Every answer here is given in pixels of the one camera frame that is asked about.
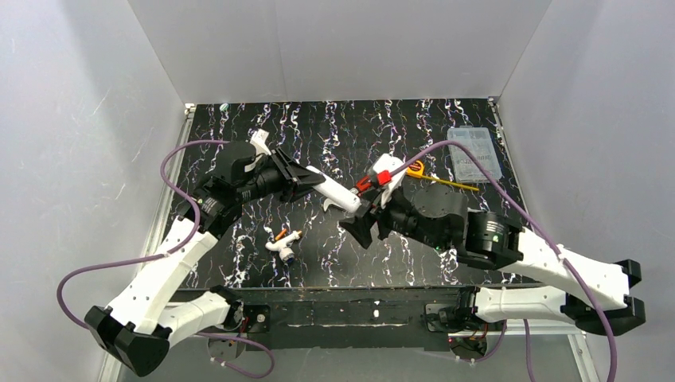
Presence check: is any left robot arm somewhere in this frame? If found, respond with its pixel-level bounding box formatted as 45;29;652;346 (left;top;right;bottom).
84;142;361;376

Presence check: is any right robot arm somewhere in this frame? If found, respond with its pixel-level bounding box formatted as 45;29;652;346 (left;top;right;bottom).
369;184;646;336

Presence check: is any yellow tape measure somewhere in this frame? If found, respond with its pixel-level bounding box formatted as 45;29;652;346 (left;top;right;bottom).
406;160;425;178

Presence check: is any orange battery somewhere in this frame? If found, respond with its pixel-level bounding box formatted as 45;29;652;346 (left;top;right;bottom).
275;228;287;241

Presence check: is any white plastic valve fitting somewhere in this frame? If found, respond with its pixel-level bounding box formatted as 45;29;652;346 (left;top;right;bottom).
265;230;302;264

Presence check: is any clear plastic screw box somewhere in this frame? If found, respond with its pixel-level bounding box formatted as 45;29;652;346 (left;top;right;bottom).
447;126;502;184

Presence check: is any red handled ratchet wrench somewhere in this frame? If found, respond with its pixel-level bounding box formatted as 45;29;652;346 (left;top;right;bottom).
354;176;378;194

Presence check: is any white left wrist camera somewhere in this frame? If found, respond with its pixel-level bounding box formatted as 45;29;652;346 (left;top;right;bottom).
249;129;271;155

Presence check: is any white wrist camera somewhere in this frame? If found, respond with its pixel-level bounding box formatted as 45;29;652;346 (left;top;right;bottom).
368;154;405;208
249;129;271;155

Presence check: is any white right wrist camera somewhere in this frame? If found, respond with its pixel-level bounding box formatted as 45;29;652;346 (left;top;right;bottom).
368;154;405;208

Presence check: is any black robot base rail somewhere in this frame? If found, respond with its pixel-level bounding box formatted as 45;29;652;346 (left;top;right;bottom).
206;286;473;351

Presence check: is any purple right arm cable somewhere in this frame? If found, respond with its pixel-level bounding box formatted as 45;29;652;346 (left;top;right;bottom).
390;140;619;382

